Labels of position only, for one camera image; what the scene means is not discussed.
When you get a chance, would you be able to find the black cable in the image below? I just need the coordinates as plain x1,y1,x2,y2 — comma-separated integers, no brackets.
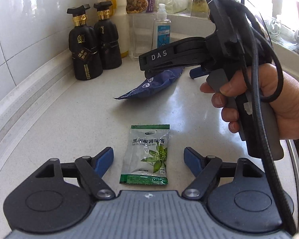
209,0,299,236

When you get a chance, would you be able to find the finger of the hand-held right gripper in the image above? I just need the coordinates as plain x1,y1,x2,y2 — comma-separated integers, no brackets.
189,66,210,80

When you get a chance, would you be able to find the black bottle with gold collar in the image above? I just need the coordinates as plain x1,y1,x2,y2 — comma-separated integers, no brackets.
67,4,103,81
93,1,123,70

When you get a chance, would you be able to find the person's right hand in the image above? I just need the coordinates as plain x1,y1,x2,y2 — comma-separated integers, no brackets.
200,63,299,140

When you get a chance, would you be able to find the clear drinking glass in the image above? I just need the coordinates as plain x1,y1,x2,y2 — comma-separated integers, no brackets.
128,14,156,61

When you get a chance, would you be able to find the white bottle with yellow cap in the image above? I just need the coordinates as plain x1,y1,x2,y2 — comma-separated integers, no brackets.
98,0,130,58

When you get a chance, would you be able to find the dark blue snack packet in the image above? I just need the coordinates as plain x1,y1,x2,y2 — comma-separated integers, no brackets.
114,66,184,100

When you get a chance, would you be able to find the stainless steel sink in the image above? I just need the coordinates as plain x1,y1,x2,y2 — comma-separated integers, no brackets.
285,139,299,232

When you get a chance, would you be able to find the clear plastic cup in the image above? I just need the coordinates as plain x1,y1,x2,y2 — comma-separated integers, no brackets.
188,0,210,18

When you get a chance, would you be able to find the green and white seasoning sachet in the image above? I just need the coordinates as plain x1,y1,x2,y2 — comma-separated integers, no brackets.
119,124,170,185

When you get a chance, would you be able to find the clear spray bottle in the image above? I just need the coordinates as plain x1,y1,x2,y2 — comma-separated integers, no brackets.
153,3,172,51

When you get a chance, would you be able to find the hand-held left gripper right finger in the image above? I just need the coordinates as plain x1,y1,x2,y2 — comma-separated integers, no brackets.
181,146,266,201

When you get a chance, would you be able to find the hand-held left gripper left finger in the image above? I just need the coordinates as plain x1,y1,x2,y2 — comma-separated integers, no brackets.
31,146,116,201

